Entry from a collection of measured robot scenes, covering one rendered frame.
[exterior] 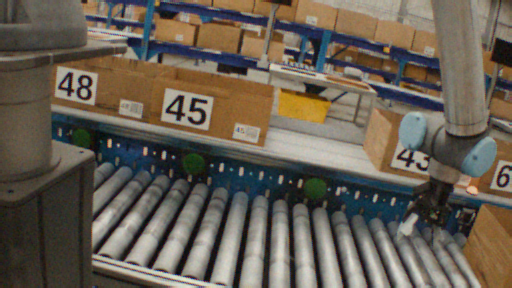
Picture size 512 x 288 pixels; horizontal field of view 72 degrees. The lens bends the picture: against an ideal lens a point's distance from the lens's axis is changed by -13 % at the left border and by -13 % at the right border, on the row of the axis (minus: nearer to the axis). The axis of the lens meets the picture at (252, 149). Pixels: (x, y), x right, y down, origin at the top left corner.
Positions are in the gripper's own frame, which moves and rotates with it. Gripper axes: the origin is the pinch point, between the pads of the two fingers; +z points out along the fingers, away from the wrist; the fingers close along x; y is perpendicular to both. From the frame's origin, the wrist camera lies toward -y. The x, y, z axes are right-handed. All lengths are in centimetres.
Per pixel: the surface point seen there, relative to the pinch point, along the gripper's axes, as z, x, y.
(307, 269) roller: 5.2, -31.1, 15.2
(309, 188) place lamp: -1.0, -30.0, -21.3
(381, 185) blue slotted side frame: -6.2, -7.0, -23.1
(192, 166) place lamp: 0, -67, -21
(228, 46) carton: -9, -115, -455
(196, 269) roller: 5, -56, 24
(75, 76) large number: -20, -114, -29
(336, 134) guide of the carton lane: -11, -19, -61
